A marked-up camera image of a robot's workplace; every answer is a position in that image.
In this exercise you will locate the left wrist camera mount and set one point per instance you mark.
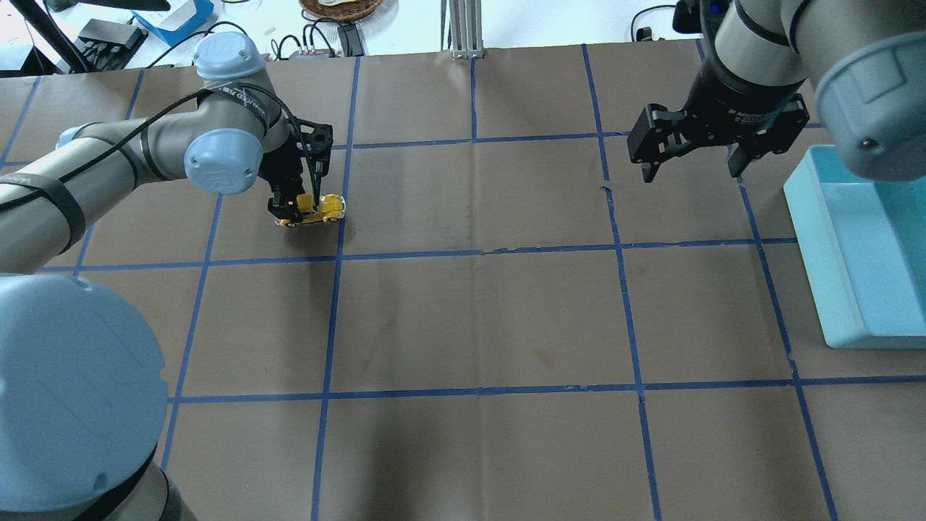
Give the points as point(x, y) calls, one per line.
point(315, 142)

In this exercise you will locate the light blue plastic bin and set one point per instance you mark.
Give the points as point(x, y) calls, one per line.
point(863, 246)

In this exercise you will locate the wicker basket with snacks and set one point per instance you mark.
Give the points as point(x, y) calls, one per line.
point(344, 11)

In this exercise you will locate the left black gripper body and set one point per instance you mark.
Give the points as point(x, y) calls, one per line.
point(277, 168)

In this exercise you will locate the aluminium frame post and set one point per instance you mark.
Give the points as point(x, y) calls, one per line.
point(462, 29)

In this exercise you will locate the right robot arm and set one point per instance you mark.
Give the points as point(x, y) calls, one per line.
point(864, 60)

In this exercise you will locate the blue white box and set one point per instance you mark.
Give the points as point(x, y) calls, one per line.
point(180, 21)

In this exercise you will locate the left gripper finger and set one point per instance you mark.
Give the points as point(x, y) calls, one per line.
point(285, 210)

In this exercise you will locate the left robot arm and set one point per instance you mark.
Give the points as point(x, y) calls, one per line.
point(83, 398)

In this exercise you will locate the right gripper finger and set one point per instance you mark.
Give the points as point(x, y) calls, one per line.
point(649, 168)
point(740, 157)

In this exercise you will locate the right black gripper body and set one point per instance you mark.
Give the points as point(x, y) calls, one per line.
point(731, 103)

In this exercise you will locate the yellow beetle toy car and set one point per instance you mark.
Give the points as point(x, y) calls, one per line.
point(331, 208)

